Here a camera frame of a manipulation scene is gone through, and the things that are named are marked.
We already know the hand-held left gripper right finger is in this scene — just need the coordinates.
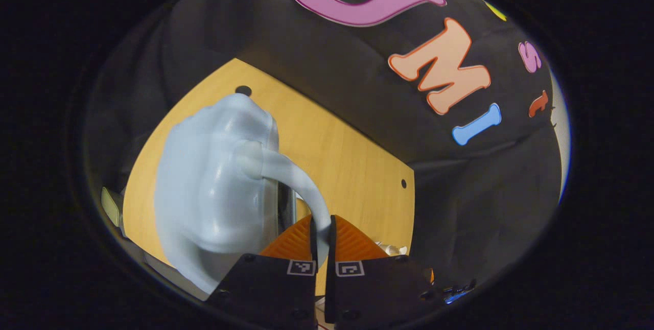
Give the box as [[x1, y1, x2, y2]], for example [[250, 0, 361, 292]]
[[324, 214, 445, 325]]

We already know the pale beige object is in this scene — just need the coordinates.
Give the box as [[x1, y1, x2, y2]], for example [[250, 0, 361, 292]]
[[101, 187, 124, 228]]

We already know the black backdrop cloth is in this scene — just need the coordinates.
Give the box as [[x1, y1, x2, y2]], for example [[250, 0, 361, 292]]
[[84, 0, 570, 290]]

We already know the light blue suitcase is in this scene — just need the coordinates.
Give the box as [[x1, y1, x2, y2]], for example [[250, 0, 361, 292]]
[[153, 93, 333, 295]]

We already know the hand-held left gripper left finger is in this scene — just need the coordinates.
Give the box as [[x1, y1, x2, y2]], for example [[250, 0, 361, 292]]
[[204, 214, 318, 328]]

